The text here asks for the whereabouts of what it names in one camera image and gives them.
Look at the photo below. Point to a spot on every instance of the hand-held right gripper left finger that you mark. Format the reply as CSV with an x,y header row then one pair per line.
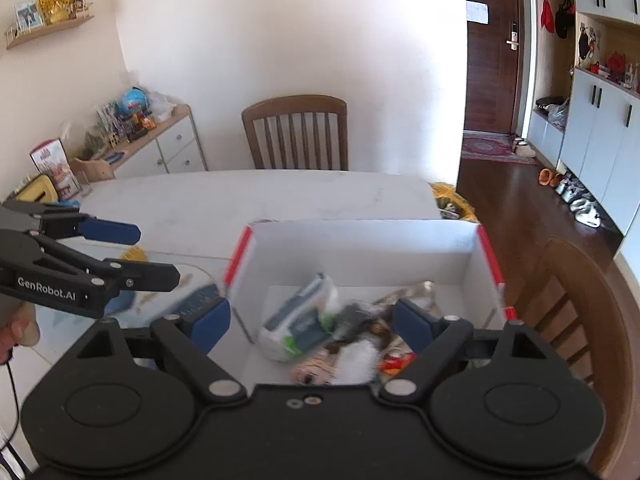
x,y
212,325

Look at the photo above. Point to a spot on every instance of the clear drinking glass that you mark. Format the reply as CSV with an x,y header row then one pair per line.
x,y
83,184

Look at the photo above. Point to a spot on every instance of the silver door lock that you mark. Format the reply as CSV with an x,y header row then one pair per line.
x,y
513,35

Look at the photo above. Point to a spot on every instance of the green tassel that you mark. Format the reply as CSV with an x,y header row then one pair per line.
x,y
331,321

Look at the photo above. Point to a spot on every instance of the pair of beige slippers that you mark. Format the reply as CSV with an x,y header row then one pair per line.
x,y
522,146

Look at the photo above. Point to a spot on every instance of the wooden slat-back chair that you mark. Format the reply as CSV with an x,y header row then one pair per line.
x,y
295,130

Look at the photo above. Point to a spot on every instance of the cluster of small toys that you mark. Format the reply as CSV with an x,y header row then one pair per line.
x,y
125,122

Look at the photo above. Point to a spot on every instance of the wooden wall shelf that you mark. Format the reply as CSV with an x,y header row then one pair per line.
x,y
50,30

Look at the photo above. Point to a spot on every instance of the small figurine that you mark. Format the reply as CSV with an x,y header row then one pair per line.
x,y
83,4

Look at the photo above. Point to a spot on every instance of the red cardboard box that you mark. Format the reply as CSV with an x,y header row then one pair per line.
x,y
360,245

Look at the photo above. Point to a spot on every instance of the row of white shoes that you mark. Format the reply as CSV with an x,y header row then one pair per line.
x,y
580,202

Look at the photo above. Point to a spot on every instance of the yellow grey tissue box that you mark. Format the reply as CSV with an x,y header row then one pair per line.
x,y
37,189

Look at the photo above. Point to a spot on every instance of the red shelf ornaments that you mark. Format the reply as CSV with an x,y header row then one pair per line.
x,y
612,62

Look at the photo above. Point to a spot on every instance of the red white printed box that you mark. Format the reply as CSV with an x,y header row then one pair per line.
x,y
52,167

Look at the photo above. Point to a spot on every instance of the doll face plush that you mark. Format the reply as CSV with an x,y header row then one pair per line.
x,y
312,370

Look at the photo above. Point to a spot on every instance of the grey wooden wall cabinet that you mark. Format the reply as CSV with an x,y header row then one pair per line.
x,y
600,135

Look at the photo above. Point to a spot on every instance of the small yellow box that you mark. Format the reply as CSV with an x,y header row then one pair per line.
x,y
135,253

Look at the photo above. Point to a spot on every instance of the dark brown door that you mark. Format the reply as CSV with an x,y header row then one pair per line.
x,y
492,70

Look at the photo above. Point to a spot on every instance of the red patterned rug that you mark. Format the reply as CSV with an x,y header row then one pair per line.
x,y
485,149

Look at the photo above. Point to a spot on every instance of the bags in cabinet niche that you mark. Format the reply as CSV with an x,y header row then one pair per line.
x,y
552,110

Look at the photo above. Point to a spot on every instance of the clear plastic bag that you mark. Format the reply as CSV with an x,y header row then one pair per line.
x,y
162,106

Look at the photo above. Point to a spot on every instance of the red hanging bag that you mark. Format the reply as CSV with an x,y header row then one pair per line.
x,y
547,16

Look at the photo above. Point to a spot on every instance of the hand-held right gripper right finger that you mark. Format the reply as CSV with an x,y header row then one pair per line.
x,y
415,325

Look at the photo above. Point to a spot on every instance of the black hanging bag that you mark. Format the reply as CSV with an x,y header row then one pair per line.
x,y
564,17

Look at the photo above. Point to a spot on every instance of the wooden desk organizer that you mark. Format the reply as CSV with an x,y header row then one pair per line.
x,y
92,169

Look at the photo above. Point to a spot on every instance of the pair of orange shoes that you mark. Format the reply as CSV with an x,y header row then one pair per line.
x,y
549,177

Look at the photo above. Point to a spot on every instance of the blue globe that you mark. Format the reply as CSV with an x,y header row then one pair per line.
x,y
136,100

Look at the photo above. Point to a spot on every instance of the person's left hand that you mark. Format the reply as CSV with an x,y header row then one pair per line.
x,y
25,332

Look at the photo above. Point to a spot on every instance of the yellow bag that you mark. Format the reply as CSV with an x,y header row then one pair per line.
x,y
455,202

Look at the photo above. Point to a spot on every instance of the small photo frame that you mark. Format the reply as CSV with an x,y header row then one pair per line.
x,y
28,15

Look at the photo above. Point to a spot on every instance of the white wooden sideboard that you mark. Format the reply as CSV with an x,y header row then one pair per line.
x,y
170,145

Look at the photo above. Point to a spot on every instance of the wooden round-back chair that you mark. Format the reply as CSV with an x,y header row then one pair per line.
x,y
600,320

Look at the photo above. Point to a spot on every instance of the white paper notice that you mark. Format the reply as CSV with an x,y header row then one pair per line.
x,y
476,12

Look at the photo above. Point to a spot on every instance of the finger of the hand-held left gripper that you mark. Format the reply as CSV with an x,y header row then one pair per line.
x,y
110,231
147,277

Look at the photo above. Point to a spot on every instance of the golden flower ornament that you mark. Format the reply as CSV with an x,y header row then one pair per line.
x,y
56,0

